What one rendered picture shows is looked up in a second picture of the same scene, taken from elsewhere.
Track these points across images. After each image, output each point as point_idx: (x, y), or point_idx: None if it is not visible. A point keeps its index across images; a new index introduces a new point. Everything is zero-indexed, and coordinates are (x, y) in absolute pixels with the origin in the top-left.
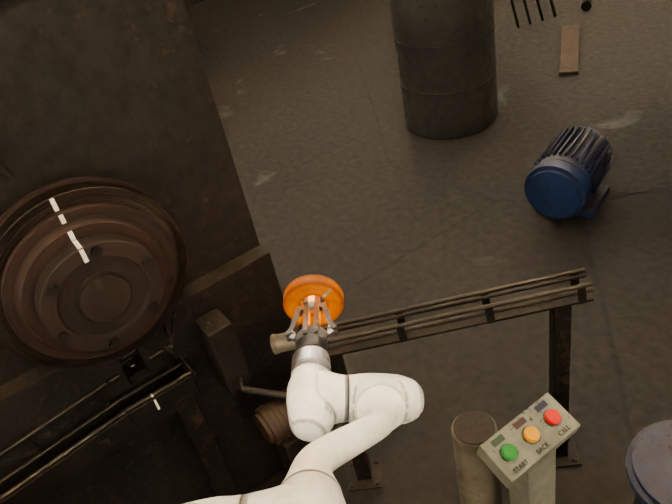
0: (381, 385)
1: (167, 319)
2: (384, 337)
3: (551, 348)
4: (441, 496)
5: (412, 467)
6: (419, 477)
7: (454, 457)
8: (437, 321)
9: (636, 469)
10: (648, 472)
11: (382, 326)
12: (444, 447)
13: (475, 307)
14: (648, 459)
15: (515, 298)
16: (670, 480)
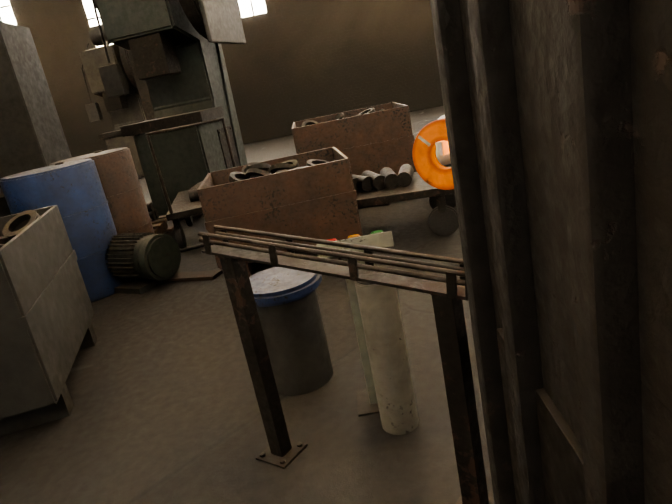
0: (443, 115)
1: None
2: (384, 273)
3: (252, 311)
4: (410, 460)
5: (417, 497)
6: (417, 484)
7: (367, 487)
8: (332, 248)
9: (305, 281)
10: (302, 279)
11: (375, 280)
12: (367, 501)
13: (297, 236)
14: (292, 283)
15: (265, 232)
16: (297, 276)
